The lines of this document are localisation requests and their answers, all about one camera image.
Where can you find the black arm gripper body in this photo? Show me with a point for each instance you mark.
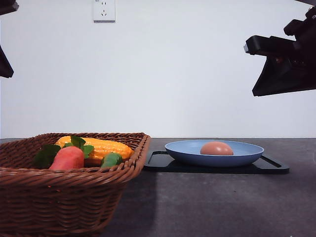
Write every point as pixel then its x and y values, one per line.
pixel 288 56

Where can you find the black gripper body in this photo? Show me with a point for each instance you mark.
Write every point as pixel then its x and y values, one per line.
pixel 8 6

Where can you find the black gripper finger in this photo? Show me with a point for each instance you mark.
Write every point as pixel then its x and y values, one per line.
pixel 272 84
pixel 6 69

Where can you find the brown egg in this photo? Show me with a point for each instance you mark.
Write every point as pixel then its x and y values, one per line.
pixel 216 148

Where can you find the blue plate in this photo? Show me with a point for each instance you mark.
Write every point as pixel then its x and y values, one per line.
pixel 188 152

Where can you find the brown wicker basket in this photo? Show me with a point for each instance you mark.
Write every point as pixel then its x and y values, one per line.
pixel 78 202

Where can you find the green toy leaves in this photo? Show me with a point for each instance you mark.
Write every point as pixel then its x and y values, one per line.
pixel 43 156

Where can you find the orange toy carrot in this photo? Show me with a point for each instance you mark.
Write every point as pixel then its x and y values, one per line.
pixel 69 157

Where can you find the yellow toy corn cob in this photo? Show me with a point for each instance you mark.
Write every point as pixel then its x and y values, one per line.
pixel 100 147

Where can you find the green toy vegetable piece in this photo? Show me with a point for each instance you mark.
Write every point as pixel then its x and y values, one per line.
pixel 111 159

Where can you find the black tray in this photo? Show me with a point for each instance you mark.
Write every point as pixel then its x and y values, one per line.
pixel 161 162

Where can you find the white wall socket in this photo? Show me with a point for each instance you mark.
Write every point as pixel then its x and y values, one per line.
pixel 104 11

